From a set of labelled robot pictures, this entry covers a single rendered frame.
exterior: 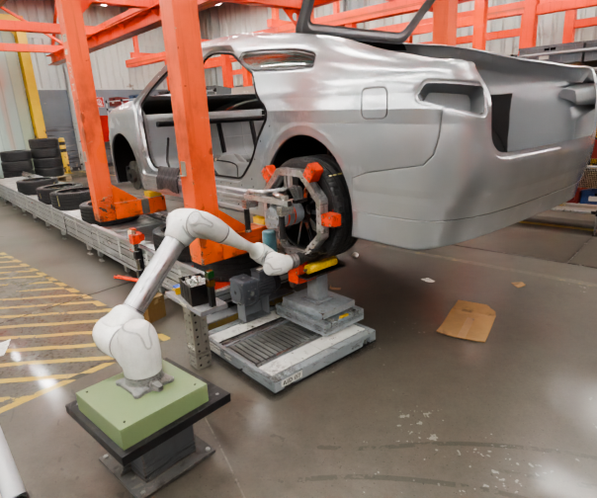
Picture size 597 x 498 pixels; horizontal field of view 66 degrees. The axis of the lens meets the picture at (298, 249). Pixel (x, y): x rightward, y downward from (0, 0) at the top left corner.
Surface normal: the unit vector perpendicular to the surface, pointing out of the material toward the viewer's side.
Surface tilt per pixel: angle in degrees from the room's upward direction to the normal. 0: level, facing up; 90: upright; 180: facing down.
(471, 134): 89
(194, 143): 90
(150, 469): 90
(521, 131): 90
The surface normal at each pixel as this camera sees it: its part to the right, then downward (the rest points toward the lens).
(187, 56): 0.65, 0.18
